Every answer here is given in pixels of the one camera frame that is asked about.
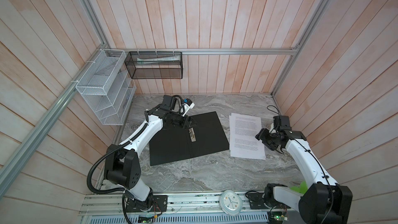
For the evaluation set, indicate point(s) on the black mesh wall basket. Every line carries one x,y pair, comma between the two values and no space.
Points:
154,64

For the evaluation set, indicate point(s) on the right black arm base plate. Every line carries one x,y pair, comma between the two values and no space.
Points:
256,200

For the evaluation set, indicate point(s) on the metal folder clip bar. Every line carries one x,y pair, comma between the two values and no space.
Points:
192,135

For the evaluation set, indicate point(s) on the white printed paper stack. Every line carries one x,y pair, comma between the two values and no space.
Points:
243,144

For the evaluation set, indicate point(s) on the white wire mesh shelf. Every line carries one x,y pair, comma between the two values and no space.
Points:
107,88

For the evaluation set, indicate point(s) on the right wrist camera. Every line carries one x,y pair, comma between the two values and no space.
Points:
281,123

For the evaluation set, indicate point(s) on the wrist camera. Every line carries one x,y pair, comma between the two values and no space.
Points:
187,105
281,123

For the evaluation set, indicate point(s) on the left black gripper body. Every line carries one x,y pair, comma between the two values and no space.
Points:
176,118

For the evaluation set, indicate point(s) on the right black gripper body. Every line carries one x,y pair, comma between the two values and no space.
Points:
270,143

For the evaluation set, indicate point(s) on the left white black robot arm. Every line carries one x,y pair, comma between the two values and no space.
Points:
122,165

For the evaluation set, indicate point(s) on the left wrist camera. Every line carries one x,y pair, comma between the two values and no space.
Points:
187,105

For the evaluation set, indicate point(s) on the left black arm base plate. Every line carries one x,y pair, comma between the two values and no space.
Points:
159,204

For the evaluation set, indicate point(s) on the aluminium front rail frame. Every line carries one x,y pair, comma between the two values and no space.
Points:
182,208

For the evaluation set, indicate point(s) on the blue black file folder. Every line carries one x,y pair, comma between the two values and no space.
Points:
173,144

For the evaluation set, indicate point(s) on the white round clock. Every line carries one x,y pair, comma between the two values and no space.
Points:
231,203

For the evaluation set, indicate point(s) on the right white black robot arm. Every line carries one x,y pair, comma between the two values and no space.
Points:
325,201

